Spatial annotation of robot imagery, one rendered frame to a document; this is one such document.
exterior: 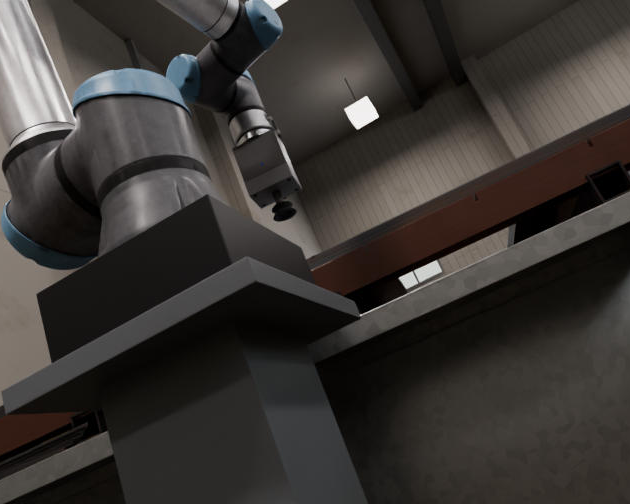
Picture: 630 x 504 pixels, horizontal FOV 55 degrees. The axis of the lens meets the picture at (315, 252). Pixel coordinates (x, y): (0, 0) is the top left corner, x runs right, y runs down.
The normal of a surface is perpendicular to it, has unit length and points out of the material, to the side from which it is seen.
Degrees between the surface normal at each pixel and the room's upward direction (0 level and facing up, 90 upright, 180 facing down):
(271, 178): 89
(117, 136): 89
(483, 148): 90
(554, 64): 90
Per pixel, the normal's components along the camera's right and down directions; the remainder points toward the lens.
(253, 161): -0.26, -0.29
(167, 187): 0.11, -0.70
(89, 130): -0.61, -0.09
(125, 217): -0.43, -0.49
